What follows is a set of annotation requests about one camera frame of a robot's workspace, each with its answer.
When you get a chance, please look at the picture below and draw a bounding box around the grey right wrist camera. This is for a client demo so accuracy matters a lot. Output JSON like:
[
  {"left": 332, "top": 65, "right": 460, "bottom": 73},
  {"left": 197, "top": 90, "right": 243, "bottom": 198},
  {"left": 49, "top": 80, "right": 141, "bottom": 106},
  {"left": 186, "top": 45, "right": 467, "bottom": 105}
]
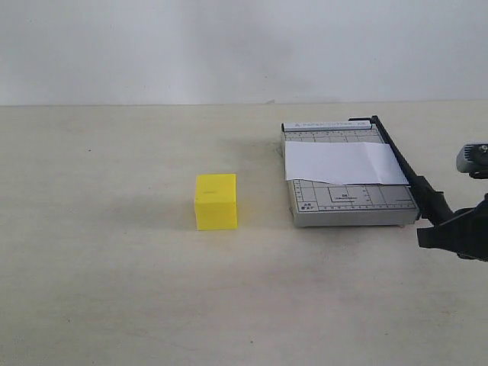
[{"left": 456, "top": 143, "right": 488, "bottom": 179}]

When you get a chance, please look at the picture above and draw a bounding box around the white paper sheet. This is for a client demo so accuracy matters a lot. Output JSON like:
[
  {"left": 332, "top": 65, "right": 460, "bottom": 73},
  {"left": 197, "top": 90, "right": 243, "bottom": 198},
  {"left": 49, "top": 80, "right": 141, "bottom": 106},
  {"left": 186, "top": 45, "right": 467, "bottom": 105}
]
[{"left": 284, "top": 141, "right": 408, "bottom": 185}]

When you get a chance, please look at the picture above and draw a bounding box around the yellow cube block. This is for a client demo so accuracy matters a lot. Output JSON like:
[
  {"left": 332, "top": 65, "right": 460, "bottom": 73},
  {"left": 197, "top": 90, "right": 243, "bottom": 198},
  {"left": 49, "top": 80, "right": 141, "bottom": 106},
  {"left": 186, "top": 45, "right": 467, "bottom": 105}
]
[{"left": 194, "top": 174, "right": 238, "bottom": 231}]

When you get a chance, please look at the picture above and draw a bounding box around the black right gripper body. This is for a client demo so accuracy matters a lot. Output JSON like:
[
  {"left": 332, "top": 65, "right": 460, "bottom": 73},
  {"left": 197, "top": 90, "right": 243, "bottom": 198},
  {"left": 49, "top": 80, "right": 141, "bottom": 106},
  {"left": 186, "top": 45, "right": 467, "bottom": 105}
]
[{"left": 417, "top": 194, "right": 487, "bottom": 262}]

